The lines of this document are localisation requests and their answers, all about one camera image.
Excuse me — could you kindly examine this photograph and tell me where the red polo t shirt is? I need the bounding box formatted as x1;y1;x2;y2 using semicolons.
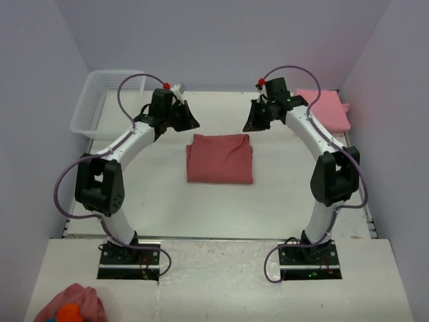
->
186;134;253;184

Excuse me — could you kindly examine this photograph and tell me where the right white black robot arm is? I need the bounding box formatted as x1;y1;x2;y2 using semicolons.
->
243;78;360;248

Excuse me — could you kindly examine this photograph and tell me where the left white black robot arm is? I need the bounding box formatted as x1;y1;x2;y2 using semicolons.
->
74;84;200;247

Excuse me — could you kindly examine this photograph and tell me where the folded pink t shirt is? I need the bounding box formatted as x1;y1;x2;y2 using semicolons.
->
311;90;351;133

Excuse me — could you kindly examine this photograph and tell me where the white plastic basket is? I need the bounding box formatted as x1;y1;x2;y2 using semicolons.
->
70;70;146;140

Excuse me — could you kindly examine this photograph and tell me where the crumpled red cloth pile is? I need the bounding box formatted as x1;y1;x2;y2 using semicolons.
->
34;283;109;321

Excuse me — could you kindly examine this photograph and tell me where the orange blue toy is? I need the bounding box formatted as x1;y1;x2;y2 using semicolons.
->
55;303;84;322

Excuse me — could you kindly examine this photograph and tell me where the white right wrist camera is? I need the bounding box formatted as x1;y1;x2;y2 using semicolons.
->
255;78;266;91

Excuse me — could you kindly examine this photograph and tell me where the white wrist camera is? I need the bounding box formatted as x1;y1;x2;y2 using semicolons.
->
163;82;186;102
255;78;266;91

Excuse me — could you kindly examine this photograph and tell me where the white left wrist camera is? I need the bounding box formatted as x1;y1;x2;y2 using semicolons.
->
163;82;186;102

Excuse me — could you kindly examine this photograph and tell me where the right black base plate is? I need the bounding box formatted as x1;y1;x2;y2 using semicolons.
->
278;237;342;281

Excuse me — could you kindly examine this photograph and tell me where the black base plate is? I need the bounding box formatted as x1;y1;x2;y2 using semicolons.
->
97;241;160;281
278;237;342;281

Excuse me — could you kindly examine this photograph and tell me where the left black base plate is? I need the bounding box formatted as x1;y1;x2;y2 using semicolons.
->
97;241;160;281

